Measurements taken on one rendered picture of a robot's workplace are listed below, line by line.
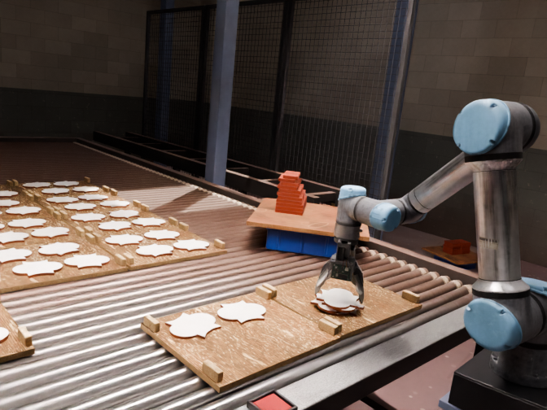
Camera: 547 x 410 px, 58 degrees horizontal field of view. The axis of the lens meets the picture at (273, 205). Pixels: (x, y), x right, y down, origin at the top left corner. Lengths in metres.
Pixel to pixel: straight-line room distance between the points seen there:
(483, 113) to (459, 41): 5.40
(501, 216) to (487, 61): 5.25
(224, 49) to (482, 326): 2.43
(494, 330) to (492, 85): 5.25
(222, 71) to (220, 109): 0.23
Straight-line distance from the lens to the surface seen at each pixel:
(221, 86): 3.18
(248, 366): 1.21
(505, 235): 1.14
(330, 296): 1.55
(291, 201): 2.19
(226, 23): 3.20
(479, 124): 1.12
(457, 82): 6.44
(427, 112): 6.57
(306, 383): 1.21
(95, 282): 1.70
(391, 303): 1.67
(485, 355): 1.43
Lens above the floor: 1.56
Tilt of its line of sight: 13 degrees down
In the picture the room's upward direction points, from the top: 6 degrees clockwise
